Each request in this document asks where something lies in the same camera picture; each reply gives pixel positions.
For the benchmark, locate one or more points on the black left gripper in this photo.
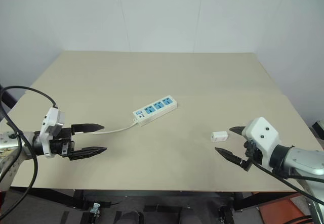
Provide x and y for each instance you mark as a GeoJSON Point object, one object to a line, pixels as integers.
{"type": "Point", "coordinates": [62, 143]}

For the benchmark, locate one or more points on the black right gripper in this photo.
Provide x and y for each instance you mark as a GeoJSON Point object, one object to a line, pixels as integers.
{"type": "Point", "coordinates": [251, 152]}

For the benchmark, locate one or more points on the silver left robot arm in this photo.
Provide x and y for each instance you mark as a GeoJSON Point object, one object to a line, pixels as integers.
{"type": "Point", "coordinates": [26, 143]}

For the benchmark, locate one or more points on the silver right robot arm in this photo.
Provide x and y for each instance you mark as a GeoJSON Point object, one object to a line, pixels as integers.
{"type": "Point", "coordinates": [303, 159]}

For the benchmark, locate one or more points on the white plug adapter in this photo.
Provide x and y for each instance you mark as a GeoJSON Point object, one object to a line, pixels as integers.
{"type": "Point", "coordinates": [219, 136]}

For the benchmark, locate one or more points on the white power strip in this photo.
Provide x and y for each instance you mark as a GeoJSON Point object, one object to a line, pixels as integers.
{"type": "Point", "coordinates": [157, 107]}

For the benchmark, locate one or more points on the small metal clamp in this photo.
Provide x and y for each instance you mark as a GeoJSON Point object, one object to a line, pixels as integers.
{"type": "Point", "coordinates": [95, 208]}

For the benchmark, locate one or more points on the orange-red panel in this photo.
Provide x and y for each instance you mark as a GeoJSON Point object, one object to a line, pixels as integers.
{"type": "Point", "coordinates": [283, 208]}

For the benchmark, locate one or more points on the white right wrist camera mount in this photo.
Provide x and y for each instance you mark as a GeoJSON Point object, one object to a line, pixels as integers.
{"type": "Point", "coordinates": [263, 133]}

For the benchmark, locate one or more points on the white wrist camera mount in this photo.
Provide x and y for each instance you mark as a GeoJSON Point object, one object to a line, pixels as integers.
{"type": "Point", "coordinates": [52, 117]}
{"type": "Point", "coordinates": [263, 133]}

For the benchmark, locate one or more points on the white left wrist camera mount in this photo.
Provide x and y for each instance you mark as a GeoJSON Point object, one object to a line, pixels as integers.
{"type": "Point", "coordinates": [52, 117]}

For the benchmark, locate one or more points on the black table frame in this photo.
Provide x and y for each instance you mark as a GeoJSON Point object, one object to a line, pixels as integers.
{"type": "Point", "coordinates": [152, 193]}

